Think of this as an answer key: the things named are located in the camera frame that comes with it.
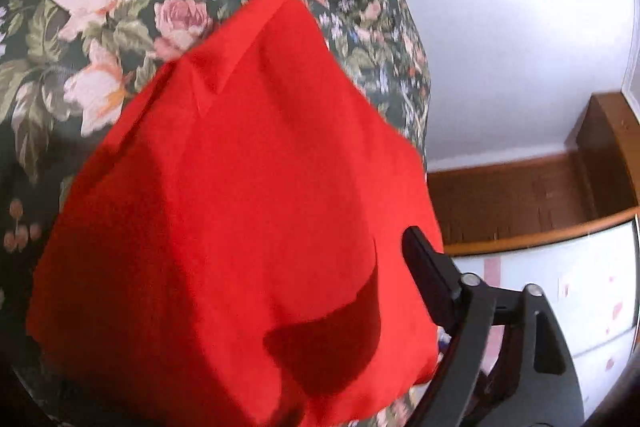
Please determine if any red jacket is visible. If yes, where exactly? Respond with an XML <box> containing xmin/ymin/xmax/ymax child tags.
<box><xmin>26</xmin><ymin>0</ymin><xmax>440</xmax><ymax>426</ymax></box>

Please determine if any white cabinet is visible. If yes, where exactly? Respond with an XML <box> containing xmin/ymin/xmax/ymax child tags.
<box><xmin>454</xmin><ymin>218</ymin><xmax>639</xmax><ymax>417</ymax></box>

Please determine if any floral bed cover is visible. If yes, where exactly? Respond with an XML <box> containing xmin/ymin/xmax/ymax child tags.
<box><xmin>1</xmin><ymin>0</ymin><xmax>431</xmax><ymax>426</ymax></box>

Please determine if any wooden door frame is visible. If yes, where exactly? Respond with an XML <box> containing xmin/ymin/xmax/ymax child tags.
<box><xmin>428</xmin><ymin>92</ymin><xmax>639</xmax><ymax>257</ymax></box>

